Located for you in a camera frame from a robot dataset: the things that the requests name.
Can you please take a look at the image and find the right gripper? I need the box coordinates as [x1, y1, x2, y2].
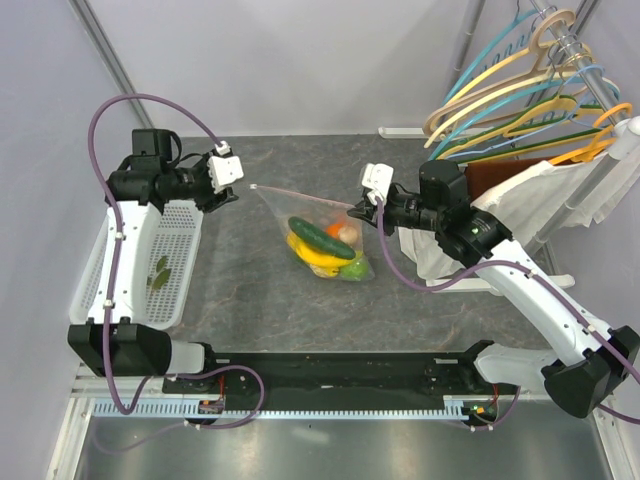
[348, 187, 444, 237]

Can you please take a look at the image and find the clear zip top bag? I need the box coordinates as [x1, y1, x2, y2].
[250, 184, 374, 282]

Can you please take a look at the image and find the green cucumber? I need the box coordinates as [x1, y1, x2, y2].
[287, 216, 356, 259]

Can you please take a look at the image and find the green custard apple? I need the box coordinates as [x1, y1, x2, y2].
[340, 257, 370, 281]

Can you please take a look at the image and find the yellow banana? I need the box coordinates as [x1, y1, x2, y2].
[286, 232, 353, 278]

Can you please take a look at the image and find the orange fruit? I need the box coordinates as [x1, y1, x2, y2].
[326, 223, 343, 238]

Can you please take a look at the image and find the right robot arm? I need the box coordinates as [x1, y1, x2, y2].
[348, 160, 639, 418]

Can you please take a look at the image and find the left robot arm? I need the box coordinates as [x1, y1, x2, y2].
[67, 129, 244, 393]

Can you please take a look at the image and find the white plastic basket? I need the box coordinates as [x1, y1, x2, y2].
[69, 200, 204, 330]

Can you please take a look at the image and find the green leaf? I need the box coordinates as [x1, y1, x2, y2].
[146, 256, 172, 291]

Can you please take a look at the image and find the brown box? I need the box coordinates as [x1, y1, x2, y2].
[464, 158, 544, 201]

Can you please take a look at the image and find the white cloth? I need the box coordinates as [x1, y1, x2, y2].
[398, 154, 639, 281]

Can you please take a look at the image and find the green hanger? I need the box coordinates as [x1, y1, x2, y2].
[438, 107, 604, 164]

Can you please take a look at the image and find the yellow hanger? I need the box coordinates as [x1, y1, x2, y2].
[429, 95, 578, 160]

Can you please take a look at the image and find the beige wooden hanger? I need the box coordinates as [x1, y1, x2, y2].
[423, 9, 576, 147]

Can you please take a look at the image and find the teal hanger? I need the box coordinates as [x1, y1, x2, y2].
[429, 7, 624, 154]

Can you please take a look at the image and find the orange hanger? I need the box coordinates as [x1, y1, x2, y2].
[548, 102, 633, 166]

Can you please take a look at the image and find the white clothes rack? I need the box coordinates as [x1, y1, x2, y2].
[378, 0, 640, 296]

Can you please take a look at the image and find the light blue hanger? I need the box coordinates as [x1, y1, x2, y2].
[429, 64, 605, 158]

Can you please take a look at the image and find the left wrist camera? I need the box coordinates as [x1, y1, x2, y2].
[207, 141, 244, 194]

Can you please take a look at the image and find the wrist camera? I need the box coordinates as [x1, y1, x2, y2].
[207, 141, 244, 194]
[359, 163, 394, 206]

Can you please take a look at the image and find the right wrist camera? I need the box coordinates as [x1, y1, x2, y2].
[359, 163, 394, 206]

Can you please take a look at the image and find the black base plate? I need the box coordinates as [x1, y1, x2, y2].
[159, 351, 521, 414]

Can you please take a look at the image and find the aluminium frame post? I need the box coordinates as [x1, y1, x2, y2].
[67, 0, 154, 129]

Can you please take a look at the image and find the white cable duct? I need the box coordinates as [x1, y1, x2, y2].
[92, 394, 511, 420]

